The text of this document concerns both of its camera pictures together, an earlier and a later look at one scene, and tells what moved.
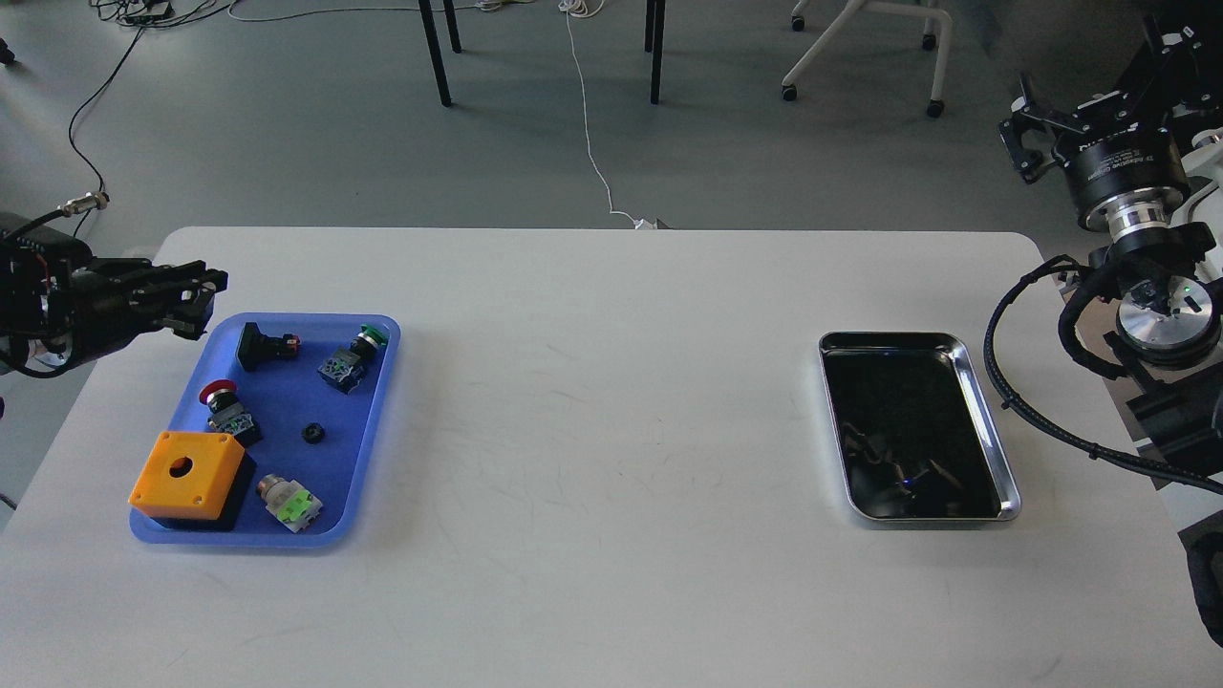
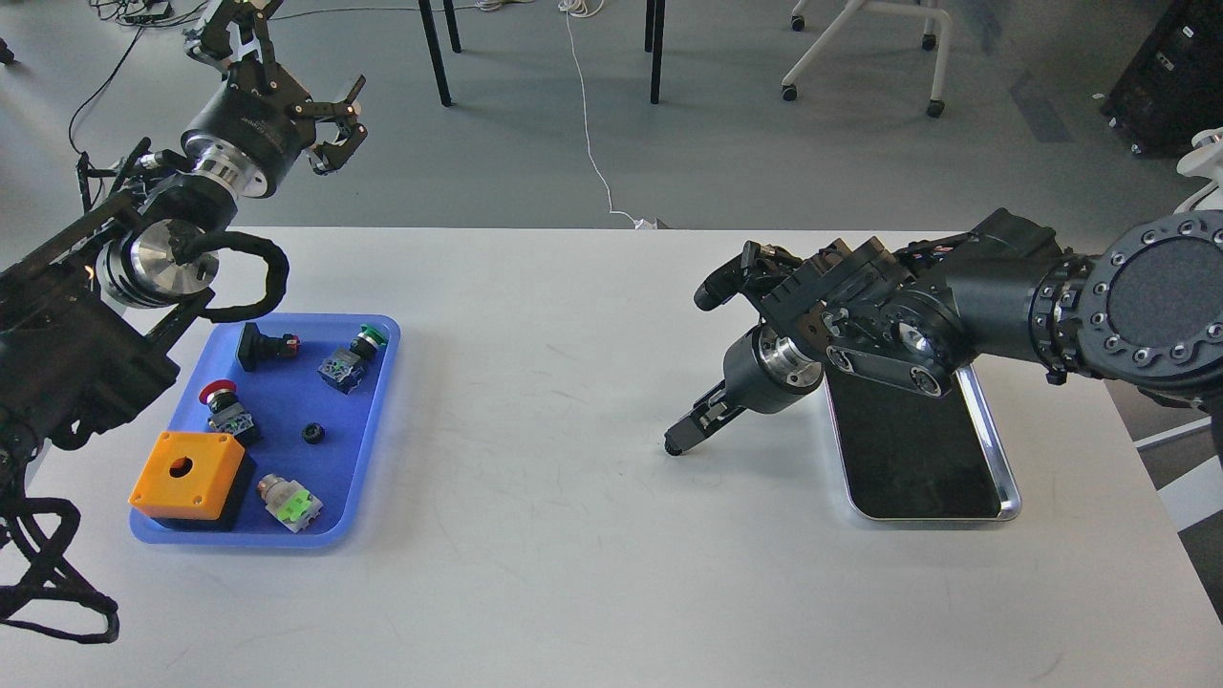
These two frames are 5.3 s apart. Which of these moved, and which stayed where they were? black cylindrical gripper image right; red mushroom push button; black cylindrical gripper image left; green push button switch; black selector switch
Moved: black cylindrical gripper image right; black cylindrical gripper image left
Stayed: black selector switch; red mushroom push button; green push button switch
